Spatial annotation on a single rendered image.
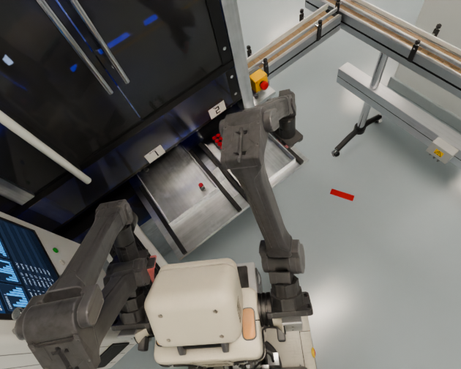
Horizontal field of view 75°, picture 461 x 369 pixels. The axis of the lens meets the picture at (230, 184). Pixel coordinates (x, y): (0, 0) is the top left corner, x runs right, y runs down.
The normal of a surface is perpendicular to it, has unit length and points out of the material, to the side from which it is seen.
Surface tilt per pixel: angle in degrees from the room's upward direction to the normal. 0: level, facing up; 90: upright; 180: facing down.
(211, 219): 0
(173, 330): 47
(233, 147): 12
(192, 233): 0
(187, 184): 0
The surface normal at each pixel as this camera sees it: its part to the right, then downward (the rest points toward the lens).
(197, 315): -0.07, 0.36
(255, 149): -0.38, -0.39
